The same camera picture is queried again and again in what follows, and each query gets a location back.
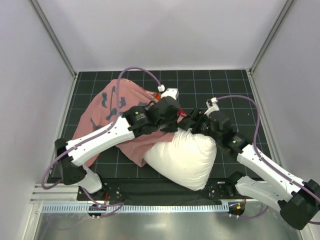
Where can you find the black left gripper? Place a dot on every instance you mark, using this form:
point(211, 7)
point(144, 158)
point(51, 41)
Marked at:
point(173, 116)

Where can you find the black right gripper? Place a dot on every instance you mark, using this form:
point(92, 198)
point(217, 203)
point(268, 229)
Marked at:
point(195, 119)

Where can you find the white pillow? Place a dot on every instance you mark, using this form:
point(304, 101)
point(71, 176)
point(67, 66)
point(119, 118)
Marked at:
point(187, 160)

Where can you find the red cartoon print pillowcase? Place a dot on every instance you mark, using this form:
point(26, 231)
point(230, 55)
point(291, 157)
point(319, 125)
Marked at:
point(102, 110)

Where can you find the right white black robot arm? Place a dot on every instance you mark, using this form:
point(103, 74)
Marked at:
point(296, 200)

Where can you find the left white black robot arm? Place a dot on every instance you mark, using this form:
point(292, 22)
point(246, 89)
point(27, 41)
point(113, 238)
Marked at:
point(133, 123)

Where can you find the black grid cutting mat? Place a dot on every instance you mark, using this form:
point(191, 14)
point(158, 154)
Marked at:
point(195, 87)

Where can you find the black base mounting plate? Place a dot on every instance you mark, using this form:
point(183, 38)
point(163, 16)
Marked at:
point(163, 192)

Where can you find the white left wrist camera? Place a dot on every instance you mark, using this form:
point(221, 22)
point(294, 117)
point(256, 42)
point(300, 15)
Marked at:
point(170, 92)

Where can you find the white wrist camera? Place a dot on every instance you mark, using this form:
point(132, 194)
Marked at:
point(212, 106)
point(170, 92)

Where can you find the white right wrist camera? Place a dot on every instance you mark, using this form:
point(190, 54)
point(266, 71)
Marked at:
point(212, 106)

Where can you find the white slotted cable duct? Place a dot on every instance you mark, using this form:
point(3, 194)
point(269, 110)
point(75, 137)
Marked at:
point(90, 208)

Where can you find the aluminium front rail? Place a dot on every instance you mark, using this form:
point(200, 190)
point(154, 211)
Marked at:
point(58, 194)

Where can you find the right aluminium frame post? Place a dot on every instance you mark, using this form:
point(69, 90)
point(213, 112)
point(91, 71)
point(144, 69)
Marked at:
point(272, 33)

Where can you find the aluminium frame post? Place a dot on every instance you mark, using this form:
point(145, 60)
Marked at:
point(272, 33)
point(51, 34)

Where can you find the left aluminium frame post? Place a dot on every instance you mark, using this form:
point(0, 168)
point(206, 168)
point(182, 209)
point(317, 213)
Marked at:
point(51, 34)

